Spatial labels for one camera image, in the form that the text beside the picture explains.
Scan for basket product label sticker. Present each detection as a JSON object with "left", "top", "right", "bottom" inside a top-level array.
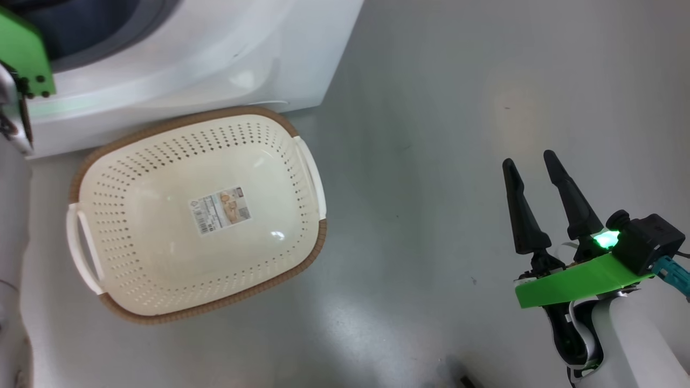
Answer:
[{"left": 189, "top": 186, "right": 252, "bottom": 236}]

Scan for grey rubber door gasket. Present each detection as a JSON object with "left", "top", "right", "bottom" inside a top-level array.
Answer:
[{"left": 16, "top": 0, "right": 184, "bottom": 73}]

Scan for teal right camera cable connector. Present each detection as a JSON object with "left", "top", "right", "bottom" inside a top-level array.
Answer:
[{"left": 651, "top": 256, "right": 690, "bottom": 298}]

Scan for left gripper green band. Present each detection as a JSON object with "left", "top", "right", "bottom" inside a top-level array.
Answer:
[{"left": 0, "top": 8, "right": 57, "bottom": 157}]

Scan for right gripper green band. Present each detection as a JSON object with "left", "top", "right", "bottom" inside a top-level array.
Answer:
[{"left": 502, "top": 150, "right": 656, "bottom": 378}]

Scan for cream perforated laundry basket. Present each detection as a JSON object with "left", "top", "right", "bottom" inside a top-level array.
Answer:
[{"left": 66, "top": 105, "right": 328, "bottom": 325}]

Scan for white washing machine body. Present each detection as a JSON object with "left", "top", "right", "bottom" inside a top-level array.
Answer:
[{"left": 22, "top": 0, "right": 366, "bottom": 160}]

